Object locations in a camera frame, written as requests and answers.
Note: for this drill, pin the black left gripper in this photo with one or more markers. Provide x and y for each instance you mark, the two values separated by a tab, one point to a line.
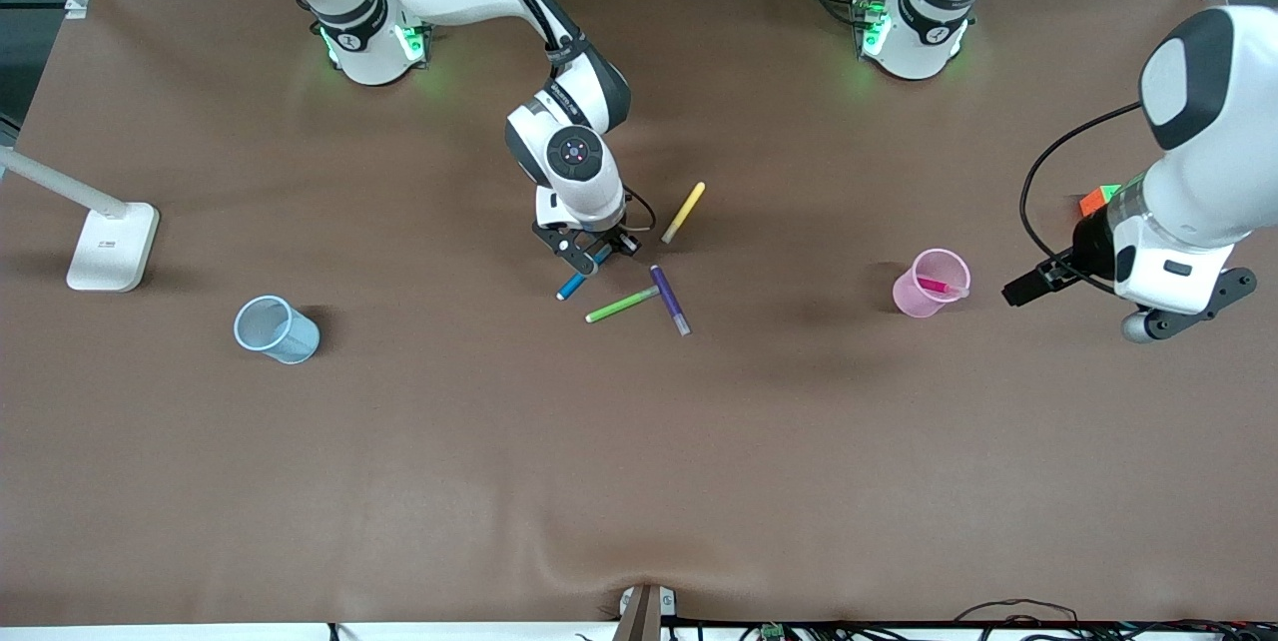
1090	251

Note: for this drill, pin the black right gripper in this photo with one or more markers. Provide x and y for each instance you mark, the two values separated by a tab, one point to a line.
621	244

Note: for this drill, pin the blue marker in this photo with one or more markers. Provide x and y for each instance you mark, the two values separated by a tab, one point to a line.
571	287

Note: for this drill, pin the pink marker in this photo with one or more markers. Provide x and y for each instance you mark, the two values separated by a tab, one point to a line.
939	287

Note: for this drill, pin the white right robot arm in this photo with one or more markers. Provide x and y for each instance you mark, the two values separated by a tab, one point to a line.
574	182

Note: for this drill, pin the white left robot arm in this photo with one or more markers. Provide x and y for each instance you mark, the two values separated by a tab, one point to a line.
1213	142

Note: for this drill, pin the green marker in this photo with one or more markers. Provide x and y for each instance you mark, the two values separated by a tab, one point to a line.
621	305

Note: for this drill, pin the purple marker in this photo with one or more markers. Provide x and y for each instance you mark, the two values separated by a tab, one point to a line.
669	300

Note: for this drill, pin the yellow marker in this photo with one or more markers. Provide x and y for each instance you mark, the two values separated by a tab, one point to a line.
684	212

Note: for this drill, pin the colourful puzzle cube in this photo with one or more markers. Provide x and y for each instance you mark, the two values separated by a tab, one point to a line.
1096	200

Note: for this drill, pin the pink mesh cup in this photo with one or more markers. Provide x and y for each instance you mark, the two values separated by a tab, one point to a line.
924	300

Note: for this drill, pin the light blue mesh cup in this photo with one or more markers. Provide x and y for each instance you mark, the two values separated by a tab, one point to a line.
280	331

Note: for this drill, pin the green terminal connector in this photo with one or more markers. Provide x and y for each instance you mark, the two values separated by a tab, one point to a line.
772	633

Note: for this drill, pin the white desk lamp stand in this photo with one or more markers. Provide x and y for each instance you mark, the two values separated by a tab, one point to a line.
112	247

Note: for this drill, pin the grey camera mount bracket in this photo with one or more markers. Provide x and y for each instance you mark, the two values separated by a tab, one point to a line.
639	616

